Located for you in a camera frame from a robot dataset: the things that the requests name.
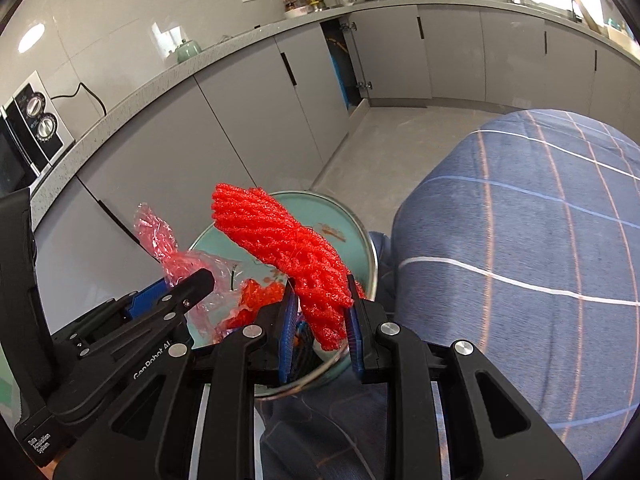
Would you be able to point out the white bowl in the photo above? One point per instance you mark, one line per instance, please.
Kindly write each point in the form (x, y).
(295, 10)

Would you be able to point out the teal enamel basin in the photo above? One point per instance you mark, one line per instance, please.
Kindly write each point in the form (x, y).
(312, 207)

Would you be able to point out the translucent red plastic bag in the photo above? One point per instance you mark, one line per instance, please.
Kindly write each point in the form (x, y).
(155, 230)

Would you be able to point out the microwave oven with dials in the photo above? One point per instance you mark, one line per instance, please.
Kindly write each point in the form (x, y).
(30, 125)

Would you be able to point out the red foam net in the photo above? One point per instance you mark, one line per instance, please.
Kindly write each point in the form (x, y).
(290, 245)

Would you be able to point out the grey kitchen base cabinets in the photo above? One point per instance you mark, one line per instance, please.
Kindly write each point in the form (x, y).
(250, 110)

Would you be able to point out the sink faucet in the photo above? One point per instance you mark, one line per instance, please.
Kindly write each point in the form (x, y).
(572, 7)

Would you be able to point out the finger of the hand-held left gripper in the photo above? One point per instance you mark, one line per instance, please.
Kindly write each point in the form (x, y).
(197, 282)
(150, 292)

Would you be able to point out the teal teapot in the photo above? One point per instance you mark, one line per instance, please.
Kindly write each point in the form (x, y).
(187, 51)

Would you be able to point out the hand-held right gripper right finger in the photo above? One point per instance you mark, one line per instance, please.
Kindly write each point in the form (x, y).
(356, 345)

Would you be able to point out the blue checked tablecloth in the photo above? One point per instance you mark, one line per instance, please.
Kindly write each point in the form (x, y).
(500, 285)

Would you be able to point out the blue plastic container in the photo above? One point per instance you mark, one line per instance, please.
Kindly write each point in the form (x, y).
(340, 77)

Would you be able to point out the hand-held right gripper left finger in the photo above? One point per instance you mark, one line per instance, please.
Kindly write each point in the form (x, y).
(286, 340)

